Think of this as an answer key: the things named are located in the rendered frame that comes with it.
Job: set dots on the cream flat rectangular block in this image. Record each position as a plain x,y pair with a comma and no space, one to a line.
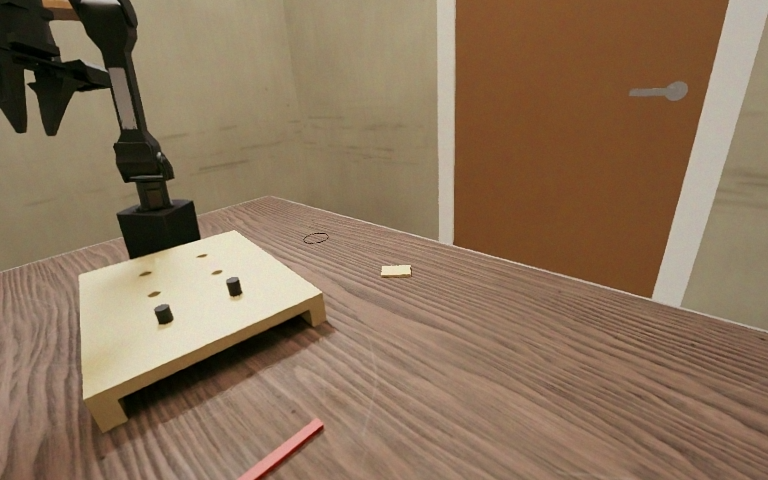
396,271

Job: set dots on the pink flat bar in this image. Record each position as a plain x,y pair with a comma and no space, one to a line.
283,452

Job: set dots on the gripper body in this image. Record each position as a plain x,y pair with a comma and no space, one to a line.
23,29

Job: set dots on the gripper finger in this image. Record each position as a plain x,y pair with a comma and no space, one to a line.
53,96
13,95

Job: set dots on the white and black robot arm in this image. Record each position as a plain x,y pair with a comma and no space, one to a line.
111,25

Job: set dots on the light wooden board with holes and black pegs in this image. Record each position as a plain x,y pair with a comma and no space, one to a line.
128,343

